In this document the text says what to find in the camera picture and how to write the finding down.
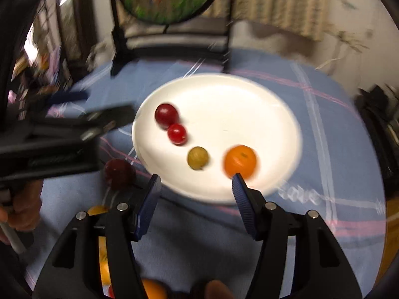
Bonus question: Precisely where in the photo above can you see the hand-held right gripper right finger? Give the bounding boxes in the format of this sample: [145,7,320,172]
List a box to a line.
[231,173,364,299]

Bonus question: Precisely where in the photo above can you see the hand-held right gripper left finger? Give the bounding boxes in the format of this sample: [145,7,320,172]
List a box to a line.
[33,174,163,299]

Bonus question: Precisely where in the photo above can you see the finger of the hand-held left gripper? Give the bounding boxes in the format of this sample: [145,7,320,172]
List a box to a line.
[31,105,136,141]
[29,91,88,120]

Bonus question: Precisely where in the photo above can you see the large orange tangerine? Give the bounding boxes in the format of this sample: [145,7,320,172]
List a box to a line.
[223,145,258,180]

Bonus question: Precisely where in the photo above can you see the dark purple plum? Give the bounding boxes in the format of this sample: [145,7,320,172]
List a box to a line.
[104,158,137,190]

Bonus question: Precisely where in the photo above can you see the small red plum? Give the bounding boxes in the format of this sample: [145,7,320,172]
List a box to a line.
[167,123,188,146]

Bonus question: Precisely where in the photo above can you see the green round fruit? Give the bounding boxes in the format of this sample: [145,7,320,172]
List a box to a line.
[187,146,209,171]

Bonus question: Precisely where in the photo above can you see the white plate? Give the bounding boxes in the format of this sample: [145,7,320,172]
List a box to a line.
[131,73,303,205]

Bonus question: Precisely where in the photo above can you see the person's left hand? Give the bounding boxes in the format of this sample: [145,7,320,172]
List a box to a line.
[0,181,42,243]

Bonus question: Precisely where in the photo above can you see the dark wooden cabinet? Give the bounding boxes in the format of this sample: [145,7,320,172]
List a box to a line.
[54,0,100,66]

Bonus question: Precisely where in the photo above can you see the blue plaid tablecloth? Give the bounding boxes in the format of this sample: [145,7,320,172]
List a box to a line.
[19,48,389,299]

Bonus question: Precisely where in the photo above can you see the round goldfish screen black stand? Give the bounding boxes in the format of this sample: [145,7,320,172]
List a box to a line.
[109,0,233,77]

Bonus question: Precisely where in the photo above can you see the black furniture piece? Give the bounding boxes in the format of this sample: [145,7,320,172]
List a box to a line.
[354,84,399,194]

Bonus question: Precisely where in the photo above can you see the white lumpy cloth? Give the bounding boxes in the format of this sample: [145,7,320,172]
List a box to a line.
[231,22,315,58]

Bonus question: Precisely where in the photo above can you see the striped beige curtain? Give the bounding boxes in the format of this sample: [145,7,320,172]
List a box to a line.
[206,0,331,41]

